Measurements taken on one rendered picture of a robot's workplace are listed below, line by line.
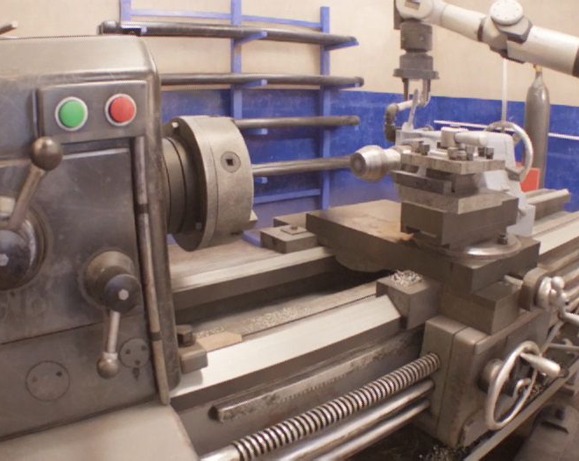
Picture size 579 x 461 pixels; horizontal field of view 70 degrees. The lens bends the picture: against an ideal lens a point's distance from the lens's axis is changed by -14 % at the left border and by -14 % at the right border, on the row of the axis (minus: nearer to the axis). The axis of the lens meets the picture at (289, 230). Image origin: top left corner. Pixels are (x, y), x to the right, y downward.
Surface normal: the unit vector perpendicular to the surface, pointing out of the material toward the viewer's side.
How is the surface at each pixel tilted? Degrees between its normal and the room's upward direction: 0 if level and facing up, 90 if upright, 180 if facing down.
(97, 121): 90
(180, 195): 92
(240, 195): 93
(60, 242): 90
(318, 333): 36
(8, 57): 45
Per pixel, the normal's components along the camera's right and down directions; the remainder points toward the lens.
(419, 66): 0.06, 0.27
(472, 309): -0.82, 0.15
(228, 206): 0.56, 0.40
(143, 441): 0.30, -0.69
